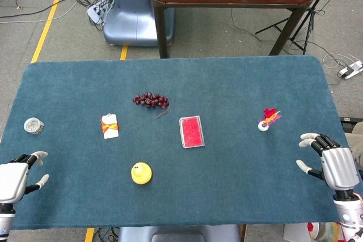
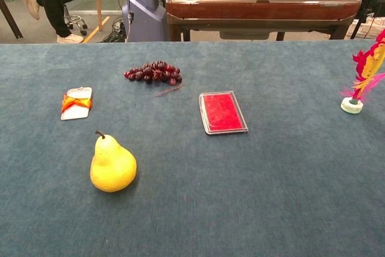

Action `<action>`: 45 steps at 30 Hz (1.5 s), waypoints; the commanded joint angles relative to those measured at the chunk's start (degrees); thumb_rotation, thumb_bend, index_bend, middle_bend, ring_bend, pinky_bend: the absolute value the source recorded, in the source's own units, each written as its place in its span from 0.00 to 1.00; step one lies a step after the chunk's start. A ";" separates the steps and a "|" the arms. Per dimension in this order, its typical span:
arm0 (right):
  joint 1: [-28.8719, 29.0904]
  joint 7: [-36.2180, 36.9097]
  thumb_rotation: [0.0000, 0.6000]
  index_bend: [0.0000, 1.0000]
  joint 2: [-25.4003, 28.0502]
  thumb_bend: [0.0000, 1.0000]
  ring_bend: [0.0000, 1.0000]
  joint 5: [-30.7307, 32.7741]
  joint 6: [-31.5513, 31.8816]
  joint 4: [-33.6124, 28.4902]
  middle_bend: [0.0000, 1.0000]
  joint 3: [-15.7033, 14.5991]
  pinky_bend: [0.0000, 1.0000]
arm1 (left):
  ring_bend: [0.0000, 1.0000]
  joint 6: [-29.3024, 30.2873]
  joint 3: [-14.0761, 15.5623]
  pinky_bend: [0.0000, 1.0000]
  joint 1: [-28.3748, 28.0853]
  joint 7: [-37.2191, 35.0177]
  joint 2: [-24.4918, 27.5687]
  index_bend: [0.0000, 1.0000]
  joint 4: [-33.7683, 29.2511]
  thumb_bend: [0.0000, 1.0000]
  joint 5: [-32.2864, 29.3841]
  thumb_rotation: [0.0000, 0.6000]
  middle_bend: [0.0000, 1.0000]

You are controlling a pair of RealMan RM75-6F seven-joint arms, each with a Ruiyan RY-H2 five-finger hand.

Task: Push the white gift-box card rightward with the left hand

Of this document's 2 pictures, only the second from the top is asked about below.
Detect red card in clear case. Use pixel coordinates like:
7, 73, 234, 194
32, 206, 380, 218
198, 90, 250, 136

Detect yellow pear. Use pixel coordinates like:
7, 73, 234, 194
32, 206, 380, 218
90, 130, 138, 193

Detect white package with orange band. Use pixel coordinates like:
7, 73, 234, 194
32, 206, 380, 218
60, 86, 93, 121

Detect dark red grape bunch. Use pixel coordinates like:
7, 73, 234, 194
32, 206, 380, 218
123, 60, 184, 98

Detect brown mahjong table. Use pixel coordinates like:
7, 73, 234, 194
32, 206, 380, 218
164, 0, 363, 42

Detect black office stool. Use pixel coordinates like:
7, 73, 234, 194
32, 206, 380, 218
62, 0, 88, 37

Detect black tripod stand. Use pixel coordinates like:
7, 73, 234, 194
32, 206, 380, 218
350, 0, 385, 40

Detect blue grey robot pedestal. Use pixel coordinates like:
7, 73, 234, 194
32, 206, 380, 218
121, 0, 167, 43

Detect black floor cables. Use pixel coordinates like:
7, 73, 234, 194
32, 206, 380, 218
102, 16, 127, 43

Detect dark slanted table leg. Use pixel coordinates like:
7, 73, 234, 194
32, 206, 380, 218
0, 0, 23, 40

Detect blue table cloth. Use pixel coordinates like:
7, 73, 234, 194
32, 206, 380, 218
0, 39, 385, 257

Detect pink yellow feather shuttlecock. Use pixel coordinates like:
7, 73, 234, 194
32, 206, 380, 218
339, 28, 385, 115

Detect white plastic crate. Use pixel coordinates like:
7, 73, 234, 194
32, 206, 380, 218
345, 17, 385, 40

